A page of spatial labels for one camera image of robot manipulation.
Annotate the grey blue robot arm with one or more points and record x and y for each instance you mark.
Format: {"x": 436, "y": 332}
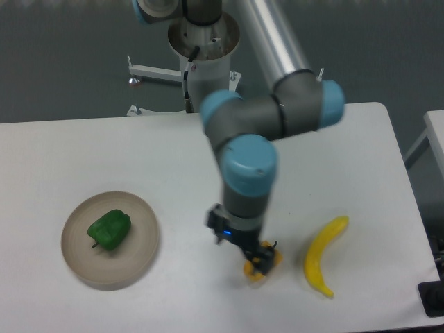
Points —
{"x": 242, "y": 131}

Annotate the green bell pepper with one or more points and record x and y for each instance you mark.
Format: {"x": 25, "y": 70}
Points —
{"x": 110, "y": 230}

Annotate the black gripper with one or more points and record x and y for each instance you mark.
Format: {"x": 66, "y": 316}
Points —
{"x": 244, "y": 233}

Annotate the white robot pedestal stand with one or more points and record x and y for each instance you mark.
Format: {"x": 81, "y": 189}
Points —
{"x": 204, "y": 37}

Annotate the white side table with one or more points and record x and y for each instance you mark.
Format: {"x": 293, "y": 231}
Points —
{"x": 431, "y": 137}

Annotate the black device at table edge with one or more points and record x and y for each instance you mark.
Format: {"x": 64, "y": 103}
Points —
{"x": 431, "y": 295}

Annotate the yellow bell pepper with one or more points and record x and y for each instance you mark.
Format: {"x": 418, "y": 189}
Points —
{"x": 278, "y": 260}

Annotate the yellow banana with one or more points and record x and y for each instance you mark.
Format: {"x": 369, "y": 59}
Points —
{"x": 313, "y": 258}

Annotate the beige round plate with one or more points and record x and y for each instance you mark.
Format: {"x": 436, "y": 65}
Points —
{"x": 111, "y": 270}

